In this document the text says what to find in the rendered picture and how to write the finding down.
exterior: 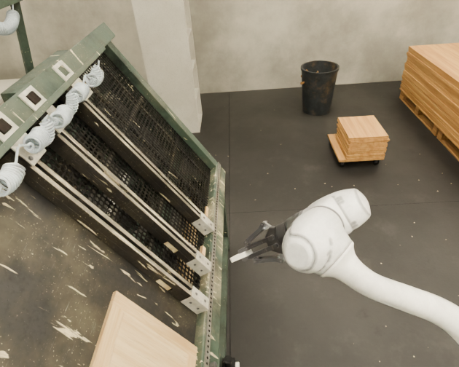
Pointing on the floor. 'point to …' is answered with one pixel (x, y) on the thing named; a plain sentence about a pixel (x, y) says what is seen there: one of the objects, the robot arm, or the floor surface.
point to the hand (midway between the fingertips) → (241, 255)
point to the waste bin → (318, 86)
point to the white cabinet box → (170, 56)
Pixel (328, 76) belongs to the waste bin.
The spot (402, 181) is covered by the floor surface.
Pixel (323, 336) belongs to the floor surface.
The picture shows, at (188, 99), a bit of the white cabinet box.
